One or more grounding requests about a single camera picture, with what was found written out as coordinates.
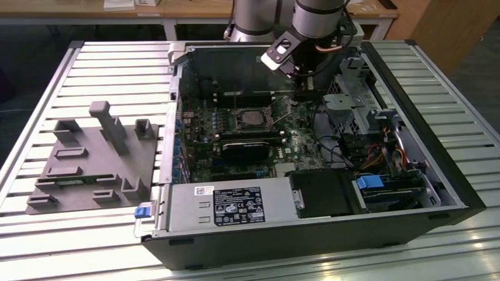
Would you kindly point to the CPU socket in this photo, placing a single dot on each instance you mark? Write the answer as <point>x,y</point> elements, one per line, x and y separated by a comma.
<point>265,126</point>

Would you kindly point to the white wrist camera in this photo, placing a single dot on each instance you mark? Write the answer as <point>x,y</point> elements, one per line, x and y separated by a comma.
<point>270,62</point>

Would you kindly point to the black graphics card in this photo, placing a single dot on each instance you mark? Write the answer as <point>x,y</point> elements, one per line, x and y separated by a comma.
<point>245,152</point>

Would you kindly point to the metal disk bay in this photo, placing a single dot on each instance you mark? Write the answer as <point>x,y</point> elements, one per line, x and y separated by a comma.
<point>429,190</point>

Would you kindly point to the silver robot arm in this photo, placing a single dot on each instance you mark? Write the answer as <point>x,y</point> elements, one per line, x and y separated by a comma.
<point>316,17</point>

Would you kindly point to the grey parts rack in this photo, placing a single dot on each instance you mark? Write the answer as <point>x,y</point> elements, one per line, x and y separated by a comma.
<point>97,164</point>

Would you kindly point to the blue disk carrier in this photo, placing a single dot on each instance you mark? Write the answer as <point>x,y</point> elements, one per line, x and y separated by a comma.
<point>370,183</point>

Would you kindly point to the white box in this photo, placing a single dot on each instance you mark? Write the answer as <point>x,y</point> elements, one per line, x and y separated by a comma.
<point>117,5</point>
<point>146,3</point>

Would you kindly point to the wooden cabinet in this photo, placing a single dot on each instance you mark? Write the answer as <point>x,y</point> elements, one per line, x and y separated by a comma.
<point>449,29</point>

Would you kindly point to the silver chipset heatsink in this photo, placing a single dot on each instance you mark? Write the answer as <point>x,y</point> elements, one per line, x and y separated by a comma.
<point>285,168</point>

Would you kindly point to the wooden desk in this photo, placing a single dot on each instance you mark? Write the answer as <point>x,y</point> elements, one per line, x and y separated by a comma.
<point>58,13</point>

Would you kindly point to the green motherboard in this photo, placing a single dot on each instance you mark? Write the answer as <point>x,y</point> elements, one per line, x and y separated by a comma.
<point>300,146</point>

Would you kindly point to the blue plastic latch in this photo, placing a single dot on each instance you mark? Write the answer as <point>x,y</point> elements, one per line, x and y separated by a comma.
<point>142,212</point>

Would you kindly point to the grey case latch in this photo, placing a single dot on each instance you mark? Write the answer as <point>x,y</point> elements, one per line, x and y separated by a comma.
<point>176,51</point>

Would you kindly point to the silver CPU with green edge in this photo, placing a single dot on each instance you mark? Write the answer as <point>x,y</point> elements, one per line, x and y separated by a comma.
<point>249,117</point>

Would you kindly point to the grey power supply with label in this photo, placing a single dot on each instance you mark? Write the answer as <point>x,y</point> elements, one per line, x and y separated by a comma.
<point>186,202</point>

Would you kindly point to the green RAM stick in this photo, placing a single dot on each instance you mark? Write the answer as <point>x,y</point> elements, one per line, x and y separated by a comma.
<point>72,183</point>

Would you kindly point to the black plastic drive cover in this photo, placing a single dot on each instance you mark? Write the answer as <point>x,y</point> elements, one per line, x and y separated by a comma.
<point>320,193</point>

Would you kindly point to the black and grey PC case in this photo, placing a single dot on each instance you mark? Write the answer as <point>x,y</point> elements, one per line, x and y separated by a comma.
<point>312,248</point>

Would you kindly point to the perforated metal disk cage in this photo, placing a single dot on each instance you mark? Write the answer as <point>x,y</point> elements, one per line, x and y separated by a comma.
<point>350,99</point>

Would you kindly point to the thin metal locking lever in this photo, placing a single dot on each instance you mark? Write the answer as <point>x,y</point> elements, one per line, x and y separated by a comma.
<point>234,99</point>

